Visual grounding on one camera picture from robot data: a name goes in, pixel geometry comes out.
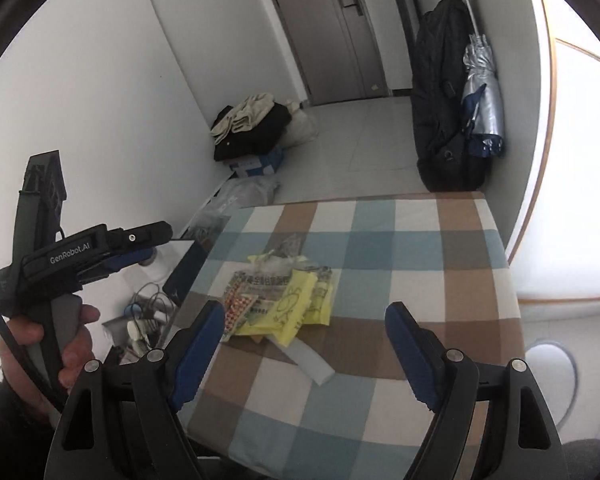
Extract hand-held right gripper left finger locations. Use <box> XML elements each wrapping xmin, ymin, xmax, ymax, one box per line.
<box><xmin>47</xmin><ymin>300</ymin><xmax>226</xmax><ymax>480</ymax></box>

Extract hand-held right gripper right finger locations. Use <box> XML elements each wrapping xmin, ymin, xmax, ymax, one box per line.
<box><xmin>385</xmin><ymin>301</ymin><xmax>568</xmax><ymax>480</ymax></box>

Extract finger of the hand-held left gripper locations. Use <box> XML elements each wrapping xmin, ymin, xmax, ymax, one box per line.
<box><xmin>106</xmin><ymin>221</ymin><xmax>174</xmax><ymax>257</ymax></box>
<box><xmin>102</xmin><ymin>249</ymin><xmax>155</xmax><ymax>272</ymax></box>

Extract red checkered wrapper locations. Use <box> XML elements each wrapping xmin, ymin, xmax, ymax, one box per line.
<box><xmin>220</xmin><ymin>292</ymin><xmax>259</xmax><ymax>337</ymax></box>

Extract printed clear wrapper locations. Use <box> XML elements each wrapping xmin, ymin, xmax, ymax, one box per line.
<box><xmin>231</xmin><ymin>270</ymin><xmax>301</xmax><ymax>301</ymax></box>

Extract yellow plastic bag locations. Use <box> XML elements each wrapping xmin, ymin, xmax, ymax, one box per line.
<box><xmin>225</xmin><ymin>254</ymin><xmax>334</xmax><ymax>347</ymax></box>

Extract white foam strip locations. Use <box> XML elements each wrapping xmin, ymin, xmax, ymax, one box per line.
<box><xmin>286</xmin><ymin>332</ymin><xmax>337</xmax><ymax>387</ymax></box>

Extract clear plastic wrapper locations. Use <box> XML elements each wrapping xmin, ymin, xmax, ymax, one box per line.
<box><xmin>267</xmin><ymin>234</ymin><xmax>304</xmax><ymax>261</ymax></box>

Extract person's left forearm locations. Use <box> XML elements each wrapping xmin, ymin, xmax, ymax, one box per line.
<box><xmin>0</xmin><ymin>380</ymin><xmax>56</xmax><ymax>480</ymax></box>

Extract person's left hand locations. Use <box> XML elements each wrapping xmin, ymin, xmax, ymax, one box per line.
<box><xmin>0</xmin><ymin>305</ymin><xmax>102</xmax><ymax>407</ymax></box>

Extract white cup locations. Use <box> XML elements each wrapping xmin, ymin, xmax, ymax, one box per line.
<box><xmin>126</xmin><ymin>320</ymin><xmax>149</xmax><ymax>347</ymax></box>

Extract small grey box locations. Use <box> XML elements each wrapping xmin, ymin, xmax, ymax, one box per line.
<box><xmin>101</xmin><ymin>316</ymin><xmax>132</xmax><ymax>342</ymax></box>

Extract checkered tablecloth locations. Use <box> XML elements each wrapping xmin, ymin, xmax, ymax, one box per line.
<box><xmin>172</xmin><ymin>191</ymin><xmax>526</xmax><ymax>480</ymax></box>

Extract grey plastic bag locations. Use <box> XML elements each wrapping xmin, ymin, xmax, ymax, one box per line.
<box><xmin>185</xmin><ymin>177</ymin><xmax>282</xmax><ymax>241</ymax></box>

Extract blue cardboard box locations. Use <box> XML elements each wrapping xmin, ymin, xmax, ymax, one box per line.
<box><xmin>227</xmin><ymin>145</ymin><xmax>286</xmax><ymax>179</ymax></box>

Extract white round bin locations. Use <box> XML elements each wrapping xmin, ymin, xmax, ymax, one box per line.
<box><xmin>522</xmin><ymin>341</ymin><xmax>579</xmax><ymax>429</ymax></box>

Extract black clothes pile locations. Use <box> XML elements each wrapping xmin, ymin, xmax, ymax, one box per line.
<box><xmin>212</xmin><ymin>102</ymin><xmax>293</xmax><ymax>162</ymax></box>

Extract beige clothes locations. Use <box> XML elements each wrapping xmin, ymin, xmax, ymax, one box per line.
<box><xmin>210</xmin><ymin>92</ymin><xmax>276</xmax><ymax>143</ymax></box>

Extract white plastic bag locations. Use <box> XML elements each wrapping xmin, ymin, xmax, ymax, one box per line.
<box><xmin>280</xmin><ymin>100</ymin><xmax>321</xmax><ymax>150</ymax></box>

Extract black backpack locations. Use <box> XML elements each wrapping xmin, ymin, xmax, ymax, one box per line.
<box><xmin>410</xmin><ymin>0</ymin><xmax>488</xmax><ymax>192</ymax></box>

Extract silver folding umbrella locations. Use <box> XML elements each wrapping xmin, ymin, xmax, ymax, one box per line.
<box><xmin>450</xmin><ymin>0</ymin><xmax>507</xmax><ymax>157</ymax></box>

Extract grey door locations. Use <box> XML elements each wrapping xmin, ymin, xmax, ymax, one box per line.
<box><xmin>257</xmin><ymin>0</ymin><xmax>388</xmax><ymax>106</ymax></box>

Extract tangled cables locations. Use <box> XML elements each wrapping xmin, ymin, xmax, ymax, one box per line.
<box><xmin>125</xmin><ymin>282</ymin><xmax>182</xmax><ymax>351</ymax></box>

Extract black cable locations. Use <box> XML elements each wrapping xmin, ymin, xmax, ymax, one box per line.
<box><xmin>0</xmin><ymin>285</ymin><xmax>63</xmax><ymax>413</ymax></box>

